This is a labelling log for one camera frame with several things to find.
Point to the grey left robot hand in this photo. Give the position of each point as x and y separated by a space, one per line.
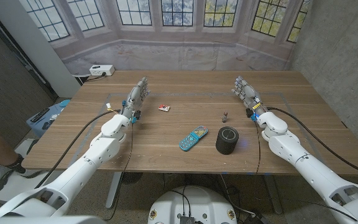
137 96

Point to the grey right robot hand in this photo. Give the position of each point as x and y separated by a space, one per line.
249 93

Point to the small red white matchbox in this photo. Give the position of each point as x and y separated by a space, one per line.
164 108

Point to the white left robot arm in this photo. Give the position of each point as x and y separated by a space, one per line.
101 149

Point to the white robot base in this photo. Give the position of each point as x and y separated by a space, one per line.
194 202

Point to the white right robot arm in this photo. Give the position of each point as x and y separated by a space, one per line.
291 146

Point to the blue toy flip phone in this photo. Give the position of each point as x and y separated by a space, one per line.
193 138

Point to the black TV remote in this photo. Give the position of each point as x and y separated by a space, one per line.
39 115

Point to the white power strip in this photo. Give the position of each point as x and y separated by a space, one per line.
101 70

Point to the black cylindrical speaker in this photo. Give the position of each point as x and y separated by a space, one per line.
226 141

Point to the printed window backdrop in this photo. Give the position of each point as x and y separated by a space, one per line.
179 56

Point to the black round floor fan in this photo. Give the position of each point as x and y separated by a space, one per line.
132 178

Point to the blue items on side stand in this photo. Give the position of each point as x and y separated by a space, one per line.
54 112

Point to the grey metal table leg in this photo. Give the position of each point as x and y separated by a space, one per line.
113 189
273 194

